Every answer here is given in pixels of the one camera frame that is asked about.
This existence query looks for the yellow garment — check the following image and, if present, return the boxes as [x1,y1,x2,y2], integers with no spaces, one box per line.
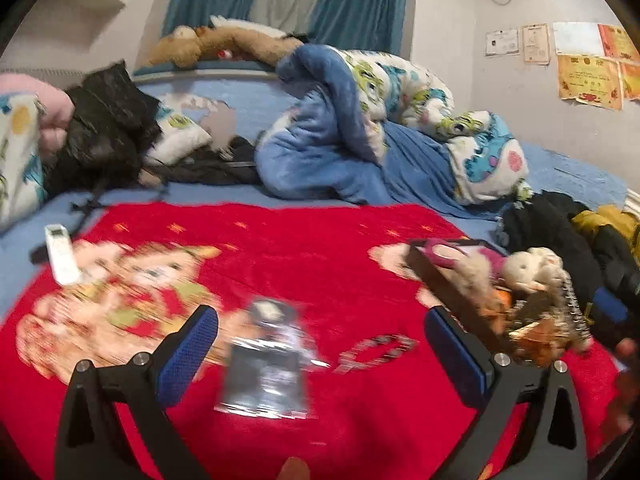
[572,205,640,251]

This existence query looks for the black cardboard box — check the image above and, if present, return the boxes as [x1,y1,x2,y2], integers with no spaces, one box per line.
[405,239,596,363]

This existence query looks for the brown fluffy hair claw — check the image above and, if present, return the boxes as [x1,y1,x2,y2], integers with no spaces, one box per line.
[510,295,566,328]

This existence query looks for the dark clothes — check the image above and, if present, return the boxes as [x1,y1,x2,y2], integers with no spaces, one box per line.
[170,135,261,186]

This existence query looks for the tall white wall certificate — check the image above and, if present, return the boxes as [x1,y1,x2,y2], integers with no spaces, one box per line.
[522,22,551,65]

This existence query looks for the orange wall certificate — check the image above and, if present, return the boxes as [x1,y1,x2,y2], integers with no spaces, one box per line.
[620,60,640,101]
[597,24,640,63]

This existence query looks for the small white wall certificate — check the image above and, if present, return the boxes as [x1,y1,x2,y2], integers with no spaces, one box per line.
[485,27,521,57]

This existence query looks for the pink cushion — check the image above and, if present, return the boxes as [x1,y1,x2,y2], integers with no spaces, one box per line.
[0,72,76,161]

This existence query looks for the pink plush toy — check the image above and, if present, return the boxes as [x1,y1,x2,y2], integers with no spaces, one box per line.
[425,242,506,281]

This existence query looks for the yellow wall certificate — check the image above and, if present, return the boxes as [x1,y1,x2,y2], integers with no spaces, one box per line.
[557,55,623,111]

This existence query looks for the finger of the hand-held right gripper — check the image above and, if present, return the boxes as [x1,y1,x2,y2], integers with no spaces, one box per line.
[592,291,630,326]

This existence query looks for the black jacket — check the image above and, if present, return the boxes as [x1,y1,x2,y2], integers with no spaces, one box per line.
[47,60,163,196]
[500,191,640,356]

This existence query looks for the brown satin hair bow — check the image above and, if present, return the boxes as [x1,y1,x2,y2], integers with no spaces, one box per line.
[510,317,571,367]

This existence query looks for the white wall paper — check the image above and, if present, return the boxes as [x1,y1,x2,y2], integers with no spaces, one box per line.
[552,21,606,56]

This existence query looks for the crystal bead bracelet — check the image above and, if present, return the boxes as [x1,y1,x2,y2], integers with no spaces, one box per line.
[332,334,420,375]

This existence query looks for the large cartoon pillow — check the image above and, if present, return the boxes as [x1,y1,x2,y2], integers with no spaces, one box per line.
[0,95,51,233]

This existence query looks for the grey photo card packet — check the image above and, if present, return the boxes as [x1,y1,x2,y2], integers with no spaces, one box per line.
[215,297,313,418]

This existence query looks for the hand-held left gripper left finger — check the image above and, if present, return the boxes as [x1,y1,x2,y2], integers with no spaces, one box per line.
[54,304,221,480]

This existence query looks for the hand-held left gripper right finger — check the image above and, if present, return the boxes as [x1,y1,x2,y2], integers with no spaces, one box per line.
[424,305,588,480]

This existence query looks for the white remote control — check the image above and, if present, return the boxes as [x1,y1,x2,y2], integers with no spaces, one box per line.
[44,224,83,286]

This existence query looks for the person's right hand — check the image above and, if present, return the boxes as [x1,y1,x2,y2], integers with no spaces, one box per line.
[605,337,640,436]

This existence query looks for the blue cartoon quilt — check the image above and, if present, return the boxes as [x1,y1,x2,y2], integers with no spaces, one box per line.
[255,44,533,218]

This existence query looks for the small cartoon pillow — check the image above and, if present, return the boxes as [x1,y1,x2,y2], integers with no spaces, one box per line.
[150,92,213,166]

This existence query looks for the brown plush dog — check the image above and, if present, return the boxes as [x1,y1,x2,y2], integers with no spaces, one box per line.
[150,25,306,68]

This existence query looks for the beige plush toy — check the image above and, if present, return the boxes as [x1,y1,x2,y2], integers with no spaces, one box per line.
[460,255,503,306]

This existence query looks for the blue bed sheet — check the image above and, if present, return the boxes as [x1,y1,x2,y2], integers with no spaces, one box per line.
[0,75,631,321]

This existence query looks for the white plush toy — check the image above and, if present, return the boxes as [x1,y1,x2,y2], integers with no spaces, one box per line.
[502,247,566,293]

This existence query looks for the red printed blanket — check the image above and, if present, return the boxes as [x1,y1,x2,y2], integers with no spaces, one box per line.
[0,202,631,480]

